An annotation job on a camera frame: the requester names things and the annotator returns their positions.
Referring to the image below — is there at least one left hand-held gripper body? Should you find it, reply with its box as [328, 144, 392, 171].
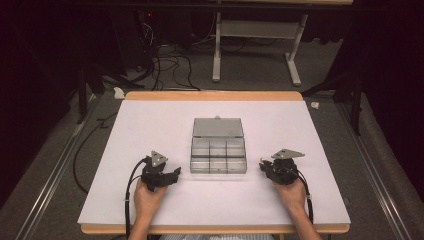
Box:
[140, 150, 169, 193]

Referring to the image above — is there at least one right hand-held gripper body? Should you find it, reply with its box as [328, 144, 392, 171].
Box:
[270, 148, 305, 186]

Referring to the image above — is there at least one clear plastic compartment box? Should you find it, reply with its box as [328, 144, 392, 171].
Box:
[189, 115, 248, 175]

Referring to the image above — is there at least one person's right hand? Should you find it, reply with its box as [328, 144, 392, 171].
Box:
[273, 179, 307, 213]

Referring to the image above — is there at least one person's left hand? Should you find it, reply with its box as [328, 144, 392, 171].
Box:
[133, 180, 169, 223]

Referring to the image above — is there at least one white table mat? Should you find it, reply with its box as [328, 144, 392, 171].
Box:
[77, 99, 352, 226]

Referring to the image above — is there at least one wooden table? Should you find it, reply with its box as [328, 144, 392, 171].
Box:
[79, 90, 351, 235]

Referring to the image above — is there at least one black metal stand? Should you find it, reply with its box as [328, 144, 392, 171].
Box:
[77, 64, 146, 125]
[301, 71, 364, 136]

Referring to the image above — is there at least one black computer tower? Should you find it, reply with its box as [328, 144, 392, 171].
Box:
[109, 6, 159, 74]

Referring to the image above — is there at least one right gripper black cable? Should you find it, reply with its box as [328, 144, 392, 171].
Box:
[296, 169, 315, 225]

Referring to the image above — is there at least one black floor cable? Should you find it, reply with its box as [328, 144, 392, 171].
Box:
[72, 111, 119, 195]

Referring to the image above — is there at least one metal floor rail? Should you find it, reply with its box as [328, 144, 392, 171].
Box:
[14, 96, 101, 240]
[336, 103, 413, 240]

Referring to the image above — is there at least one tangle of black cables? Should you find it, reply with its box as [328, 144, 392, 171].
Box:
[139, 19, 201, 92]

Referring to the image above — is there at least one white metal desk frame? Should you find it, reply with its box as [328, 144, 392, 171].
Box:
[212, 0, 354, 87]

